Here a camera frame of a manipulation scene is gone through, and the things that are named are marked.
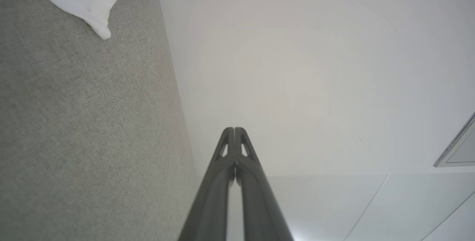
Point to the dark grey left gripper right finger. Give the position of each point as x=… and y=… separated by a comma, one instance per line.
x=259, y=211

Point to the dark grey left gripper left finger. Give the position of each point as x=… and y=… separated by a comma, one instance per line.
x=211, y=204

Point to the dark framed grey panel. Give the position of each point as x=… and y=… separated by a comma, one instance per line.
x=465, y=154

